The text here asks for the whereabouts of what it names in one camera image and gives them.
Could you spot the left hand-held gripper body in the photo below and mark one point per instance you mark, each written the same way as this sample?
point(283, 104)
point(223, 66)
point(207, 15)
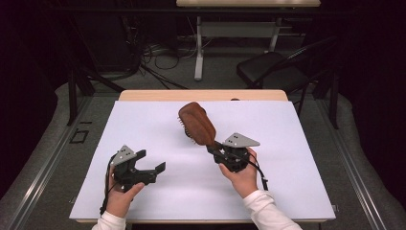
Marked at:
point(124, 166)

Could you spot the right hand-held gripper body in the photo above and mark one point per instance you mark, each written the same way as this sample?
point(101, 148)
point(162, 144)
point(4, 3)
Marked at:
point(236, 153)

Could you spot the brown wooden hairbrush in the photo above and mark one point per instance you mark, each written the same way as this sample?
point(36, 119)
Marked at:
point(198, 124)

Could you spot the person's right hand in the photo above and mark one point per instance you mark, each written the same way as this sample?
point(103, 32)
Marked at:
point(242, 182)

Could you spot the person's left hand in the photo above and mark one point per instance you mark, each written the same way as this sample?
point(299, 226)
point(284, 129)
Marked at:
point(119, 201)

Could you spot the black metal stand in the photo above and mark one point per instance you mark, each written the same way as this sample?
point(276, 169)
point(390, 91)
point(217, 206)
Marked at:
point(72, 96)
point(333, 102)

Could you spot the black folding chair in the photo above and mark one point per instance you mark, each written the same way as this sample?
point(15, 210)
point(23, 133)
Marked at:
point(271, 68)

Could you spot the dark cabinet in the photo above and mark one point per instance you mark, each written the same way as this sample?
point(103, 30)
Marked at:
point(105, 44)

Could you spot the white-legged desk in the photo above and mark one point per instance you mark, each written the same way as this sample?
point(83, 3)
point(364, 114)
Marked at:
point(236, 28)

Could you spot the black horizontal bar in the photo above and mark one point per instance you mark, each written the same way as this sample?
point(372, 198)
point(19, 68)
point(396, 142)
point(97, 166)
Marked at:
point(127, 11)

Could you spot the metal floor rail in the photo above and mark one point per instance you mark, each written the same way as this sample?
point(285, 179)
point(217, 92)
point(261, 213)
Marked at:
point(48, 163)
point(354, 166)

